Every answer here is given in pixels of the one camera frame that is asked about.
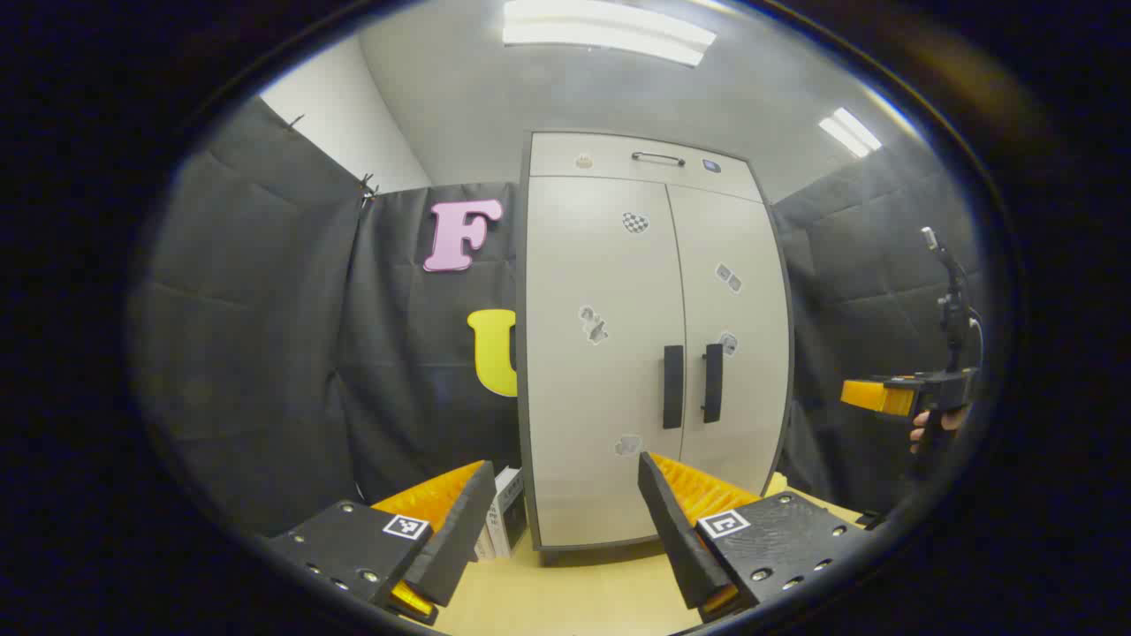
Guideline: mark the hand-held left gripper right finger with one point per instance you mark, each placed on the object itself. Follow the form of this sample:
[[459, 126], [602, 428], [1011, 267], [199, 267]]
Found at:
[[676, 539]]

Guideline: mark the white and grey book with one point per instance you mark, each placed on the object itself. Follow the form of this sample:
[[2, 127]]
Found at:
[[511, 517]]

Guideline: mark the black binder clip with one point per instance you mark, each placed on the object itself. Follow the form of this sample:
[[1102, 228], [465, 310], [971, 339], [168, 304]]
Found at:
[[368, 189], [294, 119]]

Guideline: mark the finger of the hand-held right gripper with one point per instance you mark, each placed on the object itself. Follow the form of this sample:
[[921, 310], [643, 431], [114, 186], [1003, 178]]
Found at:
[[875, 397]]

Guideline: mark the beige shoe cabinet door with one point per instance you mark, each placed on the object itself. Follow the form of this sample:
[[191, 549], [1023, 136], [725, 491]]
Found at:
[[751, 397], [592, 397]]

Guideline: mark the beige double-door shoe cabinet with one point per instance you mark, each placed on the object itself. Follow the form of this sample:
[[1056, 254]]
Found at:
[[601, 157]]

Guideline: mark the black backdrop cloth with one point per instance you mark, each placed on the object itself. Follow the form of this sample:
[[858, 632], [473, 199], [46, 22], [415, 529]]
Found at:
[[265, 353]]

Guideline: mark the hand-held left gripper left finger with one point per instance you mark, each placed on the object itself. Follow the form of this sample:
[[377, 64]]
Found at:
[[459, 530]]

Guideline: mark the small ceiling light panel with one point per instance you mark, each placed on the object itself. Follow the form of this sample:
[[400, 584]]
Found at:
[[850, 132]]

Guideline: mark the cream book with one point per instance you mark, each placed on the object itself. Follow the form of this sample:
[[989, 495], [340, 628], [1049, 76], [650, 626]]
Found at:
[[485, 543]]

